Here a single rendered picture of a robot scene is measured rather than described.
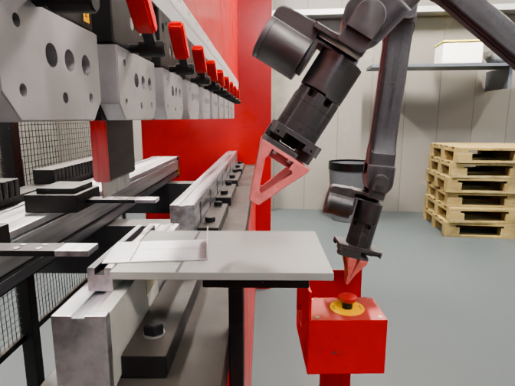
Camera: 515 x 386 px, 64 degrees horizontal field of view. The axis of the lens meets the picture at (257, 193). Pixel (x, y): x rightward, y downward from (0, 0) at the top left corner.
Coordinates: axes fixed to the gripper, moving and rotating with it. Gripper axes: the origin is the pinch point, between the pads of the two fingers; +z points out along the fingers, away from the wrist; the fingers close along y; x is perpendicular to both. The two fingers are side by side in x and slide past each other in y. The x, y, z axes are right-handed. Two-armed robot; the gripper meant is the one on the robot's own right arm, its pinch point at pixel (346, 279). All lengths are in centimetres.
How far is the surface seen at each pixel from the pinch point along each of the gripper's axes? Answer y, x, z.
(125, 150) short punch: 47, 34, -23
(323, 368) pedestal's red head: 4.8, 15.2, 14.2
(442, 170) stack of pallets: -183, -337, -23
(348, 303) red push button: 2.4, 11.6, 0.8
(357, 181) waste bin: -103, -353, 11
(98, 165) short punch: 48, 40, -22
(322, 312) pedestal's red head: 7.2, 11.9, 3.9
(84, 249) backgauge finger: 49, 37, -9
